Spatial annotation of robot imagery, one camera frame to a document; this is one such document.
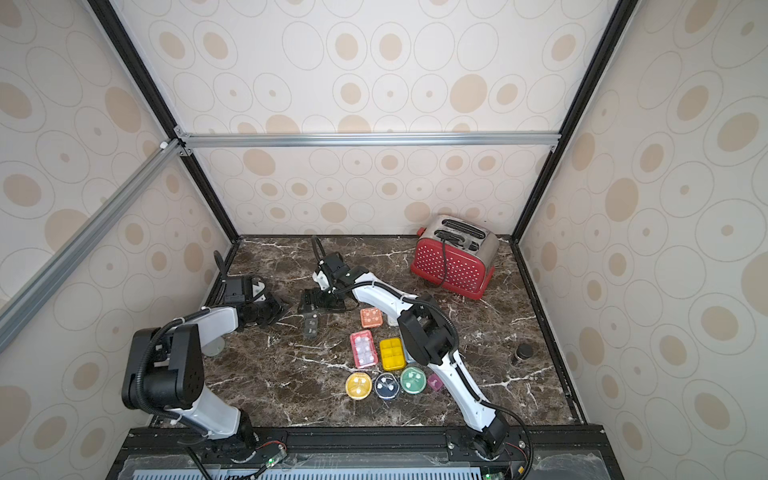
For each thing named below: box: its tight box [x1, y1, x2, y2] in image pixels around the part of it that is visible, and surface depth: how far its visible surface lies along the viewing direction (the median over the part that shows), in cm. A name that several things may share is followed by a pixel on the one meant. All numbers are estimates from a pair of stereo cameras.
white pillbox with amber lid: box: [380, 337, 407, 371], surface depth 89 cm
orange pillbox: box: [360, 307, 383, 328], surface depth 98 cm
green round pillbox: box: [400, 366, 427, 395], surface depth 85 cm
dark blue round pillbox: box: [374, 372, 400, 399], surface depth 84 cm
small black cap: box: [516, 344, 533, 359], surface depth 81 cm
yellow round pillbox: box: [345, 371, 372, 400], surface depth 84 cm
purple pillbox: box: [428, 373, 444, 392], surface depth 84 cm
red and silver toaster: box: [410, 214, 499, 300], surface depth 98 cm
